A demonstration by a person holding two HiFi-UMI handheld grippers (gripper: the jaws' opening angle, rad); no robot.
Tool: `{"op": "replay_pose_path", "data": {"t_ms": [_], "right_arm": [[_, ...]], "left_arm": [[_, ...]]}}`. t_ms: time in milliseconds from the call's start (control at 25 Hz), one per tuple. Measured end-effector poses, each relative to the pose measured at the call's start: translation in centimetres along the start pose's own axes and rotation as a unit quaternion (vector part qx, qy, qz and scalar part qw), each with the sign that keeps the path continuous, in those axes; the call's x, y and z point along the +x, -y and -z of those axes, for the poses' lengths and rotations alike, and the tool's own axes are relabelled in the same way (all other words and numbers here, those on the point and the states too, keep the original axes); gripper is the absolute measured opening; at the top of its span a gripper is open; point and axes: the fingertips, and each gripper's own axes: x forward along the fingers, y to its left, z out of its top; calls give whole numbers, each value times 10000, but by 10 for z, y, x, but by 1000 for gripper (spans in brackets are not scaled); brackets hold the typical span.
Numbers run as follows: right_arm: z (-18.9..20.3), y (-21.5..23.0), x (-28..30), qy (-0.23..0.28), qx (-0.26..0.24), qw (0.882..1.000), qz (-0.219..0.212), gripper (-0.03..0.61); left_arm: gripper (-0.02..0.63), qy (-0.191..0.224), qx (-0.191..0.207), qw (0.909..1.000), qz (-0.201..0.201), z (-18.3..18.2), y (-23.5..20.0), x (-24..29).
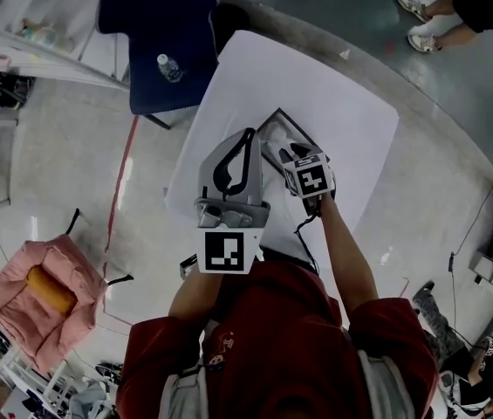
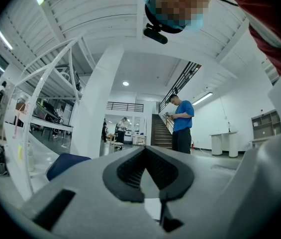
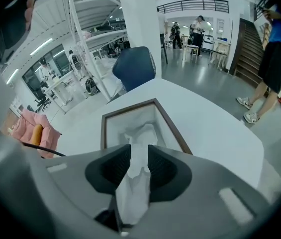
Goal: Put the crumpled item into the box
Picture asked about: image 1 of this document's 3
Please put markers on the white shelving unit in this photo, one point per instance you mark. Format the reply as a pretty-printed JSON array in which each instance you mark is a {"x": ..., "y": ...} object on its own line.
[{"x": 23, "y": 29}]

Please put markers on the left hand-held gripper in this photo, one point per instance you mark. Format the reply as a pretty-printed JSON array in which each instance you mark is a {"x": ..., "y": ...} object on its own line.
[{"x": 228, "y": 216}]

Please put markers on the black bag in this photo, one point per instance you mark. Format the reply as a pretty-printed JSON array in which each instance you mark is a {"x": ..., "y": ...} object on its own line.
[{"x": 10, "y": 90}]

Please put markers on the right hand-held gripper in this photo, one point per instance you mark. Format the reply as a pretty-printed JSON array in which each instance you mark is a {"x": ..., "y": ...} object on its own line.
[{"x": 311, "y": 179}]

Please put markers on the white item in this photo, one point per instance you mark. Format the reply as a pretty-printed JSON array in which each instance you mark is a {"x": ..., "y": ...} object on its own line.
[{"x": 278, "y": 132}]

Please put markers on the pink cushioned armchair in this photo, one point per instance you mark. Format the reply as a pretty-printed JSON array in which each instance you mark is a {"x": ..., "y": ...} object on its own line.
[{"x": 45, "y": 304}]

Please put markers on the person's right forearm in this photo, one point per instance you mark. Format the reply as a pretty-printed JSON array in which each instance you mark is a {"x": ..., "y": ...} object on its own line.
[{"x": 346, "y": 256}]

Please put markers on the black-framed box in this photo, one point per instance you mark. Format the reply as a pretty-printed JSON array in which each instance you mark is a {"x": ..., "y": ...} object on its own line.
[{"x": 292, "y": 125}]

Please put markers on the person's red shirt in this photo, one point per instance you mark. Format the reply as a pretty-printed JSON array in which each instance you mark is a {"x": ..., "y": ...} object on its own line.
[{"x": 281, "y": 321}]

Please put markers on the black round stool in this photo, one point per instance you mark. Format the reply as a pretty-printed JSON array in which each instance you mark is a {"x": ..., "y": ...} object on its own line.
[{"x": 228, "y": 24}]

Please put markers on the clear plastic water bottle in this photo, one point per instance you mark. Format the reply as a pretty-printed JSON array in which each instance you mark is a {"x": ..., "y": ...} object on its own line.
[{"x": 169, "y": 67}]

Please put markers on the dark blue chair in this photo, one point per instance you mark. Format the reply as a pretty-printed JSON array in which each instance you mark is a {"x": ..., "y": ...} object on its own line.
[{"x": 159, "y": 24}]

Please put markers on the person's left forearm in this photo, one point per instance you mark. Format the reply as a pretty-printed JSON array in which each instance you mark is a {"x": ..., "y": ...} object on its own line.
[{"x": 193, "y": 297}]

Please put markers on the orange cylindrical pillow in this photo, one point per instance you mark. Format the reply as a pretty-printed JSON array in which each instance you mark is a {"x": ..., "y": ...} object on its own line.
[{"x": 52, "y": 290}]

